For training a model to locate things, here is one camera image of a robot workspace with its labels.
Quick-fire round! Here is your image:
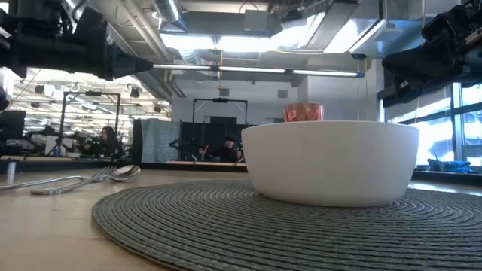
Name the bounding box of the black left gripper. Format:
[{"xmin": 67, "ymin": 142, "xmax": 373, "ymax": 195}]
[{"xmin": 14, "ymin": 6, "xmax": 154, "ymax": 81}]

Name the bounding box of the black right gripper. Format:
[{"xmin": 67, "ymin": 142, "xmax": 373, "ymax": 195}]
[{"xmin": 381, "ymin": 0, "xmax": 482, "ymax": 88}]

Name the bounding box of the silver spoon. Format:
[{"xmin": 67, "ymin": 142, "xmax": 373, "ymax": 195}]
[{"xmin": 30, "ymin": 164, "xmax": 142, "ymax": 196}]

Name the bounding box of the red faceted plastic cup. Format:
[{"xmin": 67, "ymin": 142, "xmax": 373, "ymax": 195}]
[{"xmin": 282, "ymin": 102, "xmax": 324, "ymax": 123}]

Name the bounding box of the silver fork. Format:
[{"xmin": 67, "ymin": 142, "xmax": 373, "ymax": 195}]
[{"xmin": 0, "ymin": 166, "xmax": 117, "ymax": 191}]

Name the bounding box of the person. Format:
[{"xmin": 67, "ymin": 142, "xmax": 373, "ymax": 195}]
[
  {"xmin": 199, "ymin": 137, "xmax": 246, "ymax": 163},
  {"xmin": 81, "ymin": 126, "xmax": 125, "ymax": 159}
]

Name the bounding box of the grey partition panel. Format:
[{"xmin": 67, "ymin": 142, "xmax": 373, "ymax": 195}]
[{"xmin": 131, "ymin": 118, "xmax": 182, "ymax": 163}]

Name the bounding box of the black partition panel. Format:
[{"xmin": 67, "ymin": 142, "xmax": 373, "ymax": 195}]
[{"xmin": 179, "ymin": 116, "xmax": 257, "ymax": 163}]

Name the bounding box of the blue bundle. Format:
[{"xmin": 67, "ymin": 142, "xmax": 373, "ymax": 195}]
[{"xmin": 427, "ymin": 158, "xmax": 472, "ymax": 174}]

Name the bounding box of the long tube light fixture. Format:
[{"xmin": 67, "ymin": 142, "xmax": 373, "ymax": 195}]
[{"xmin": 152, "ymin": 62, "xmax": 365, "ymax": 79}]

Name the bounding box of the white bowl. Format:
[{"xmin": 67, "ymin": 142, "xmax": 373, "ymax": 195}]
[{"xmin": 240, "ymin": 120, "xmax": 420, "ymax": 209}]

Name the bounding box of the black monitor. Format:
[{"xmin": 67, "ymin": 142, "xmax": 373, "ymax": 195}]
[{"xmin": 0, "ymin": 110, "xmax": 26, "ymax": 141}]

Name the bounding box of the grey round woven placemat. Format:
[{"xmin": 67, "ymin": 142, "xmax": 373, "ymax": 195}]
[{"xmin": 91, "ymin": 179, "xmax": 482, "ymax": 271}]

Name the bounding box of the black station frame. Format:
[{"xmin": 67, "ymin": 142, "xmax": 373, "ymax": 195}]
[
  {"xmin": 59, "ymin": 90, "xmax": 122, "ymax": 157},
  {"xmin": 191, "ymin": 97, "xmax": 249, "ymax": 163}
]

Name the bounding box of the round silver air duct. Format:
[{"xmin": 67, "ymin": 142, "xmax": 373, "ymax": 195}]
[{"xmin": 152, "ymin": 0, "xmax": 188, "ymax": 33}]

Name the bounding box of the black table frame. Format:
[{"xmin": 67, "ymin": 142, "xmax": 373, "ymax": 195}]
[{"xmin": 0, "ymin": 157, "xmax": 482, "ymax": 186}]

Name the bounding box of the silver metal post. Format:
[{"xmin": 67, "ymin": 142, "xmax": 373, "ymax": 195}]
[{"xmin": 6, "ymin": 160, "xmax": 17, "ymax": 185}]

